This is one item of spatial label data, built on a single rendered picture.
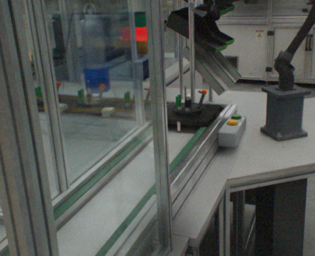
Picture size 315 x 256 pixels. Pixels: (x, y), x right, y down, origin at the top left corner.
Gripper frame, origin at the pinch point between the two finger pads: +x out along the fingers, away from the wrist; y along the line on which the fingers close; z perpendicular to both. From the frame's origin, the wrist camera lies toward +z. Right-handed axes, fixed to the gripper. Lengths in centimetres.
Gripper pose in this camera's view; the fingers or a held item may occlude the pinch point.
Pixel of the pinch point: (204, 1)
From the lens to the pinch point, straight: 192.2
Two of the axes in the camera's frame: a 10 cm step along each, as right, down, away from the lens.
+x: -9.0, 1.0, 4.2
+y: -1.1, 8.9, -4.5
